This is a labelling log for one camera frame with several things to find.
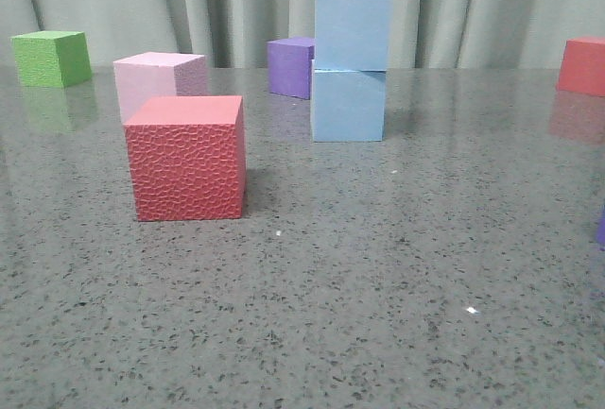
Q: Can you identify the light blue foam cube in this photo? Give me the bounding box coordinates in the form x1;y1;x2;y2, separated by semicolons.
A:
310;64;387;142
315;0;393;72

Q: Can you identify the red textured foam cube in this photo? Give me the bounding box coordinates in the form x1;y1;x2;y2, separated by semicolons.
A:
123;95;246;221

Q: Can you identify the purple foam cube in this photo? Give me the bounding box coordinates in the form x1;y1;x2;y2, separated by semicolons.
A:
267;37;315;99

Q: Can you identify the pink foam cube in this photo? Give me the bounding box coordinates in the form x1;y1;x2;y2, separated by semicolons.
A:
112;52;208;122

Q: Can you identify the grey-green curtain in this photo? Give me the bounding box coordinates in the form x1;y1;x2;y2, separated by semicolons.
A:
1;0;604;68

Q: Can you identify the green foam cube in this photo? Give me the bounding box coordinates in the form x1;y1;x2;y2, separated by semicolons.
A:
10;30;93;88

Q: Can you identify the red foam cube far right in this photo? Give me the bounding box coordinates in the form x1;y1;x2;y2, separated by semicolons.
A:
556;36;605;96

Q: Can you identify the purple cube at right edge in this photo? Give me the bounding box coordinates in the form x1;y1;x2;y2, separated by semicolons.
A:
596;209;605;246

